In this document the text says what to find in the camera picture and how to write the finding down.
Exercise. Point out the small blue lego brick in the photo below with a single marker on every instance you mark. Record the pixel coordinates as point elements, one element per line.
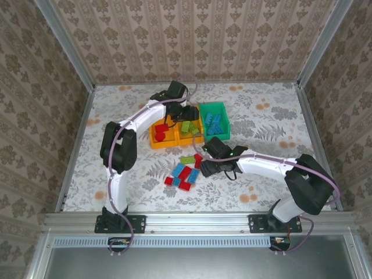
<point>176,182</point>

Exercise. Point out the lime green lego brick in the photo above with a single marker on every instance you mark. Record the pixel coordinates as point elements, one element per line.
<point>188,159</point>
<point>184,128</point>
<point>193,127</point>

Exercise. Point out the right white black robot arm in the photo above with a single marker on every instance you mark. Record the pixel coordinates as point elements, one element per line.
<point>261,167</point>

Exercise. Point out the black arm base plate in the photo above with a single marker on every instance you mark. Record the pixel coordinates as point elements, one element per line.
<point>139,223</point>
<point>255,223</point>

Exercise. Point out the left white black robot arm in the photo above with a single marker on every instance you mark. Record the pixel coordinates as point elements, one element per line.
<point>117,189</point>

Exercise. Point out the aluminium side rail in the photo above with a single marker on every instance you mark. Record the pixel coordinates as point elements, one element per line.
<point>77,145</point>
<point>312,130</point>

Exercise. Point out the small red lego brick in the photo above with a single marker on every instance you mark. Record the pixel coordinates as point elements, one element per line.
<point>168,181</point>

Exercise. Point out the green plastic bin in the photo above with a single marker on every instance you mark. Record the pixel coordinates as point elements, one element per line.
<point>223,109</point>

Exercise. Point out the orange plastic bin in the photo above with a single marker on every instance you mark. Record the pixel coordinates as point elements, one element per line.
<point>171,142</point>
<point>200,139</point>

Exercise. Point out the grey metal panel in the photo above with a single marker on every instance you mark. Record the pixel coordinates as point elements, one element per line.
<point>197,264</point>

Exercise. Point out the aluminium frame post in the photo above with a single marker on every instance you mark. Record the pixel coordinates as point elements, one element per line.
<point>321,43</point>
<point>67,43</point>

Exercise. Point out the aluminium mounting rail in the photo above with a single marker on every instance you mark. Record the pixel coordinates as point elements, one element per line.
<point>197,222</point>

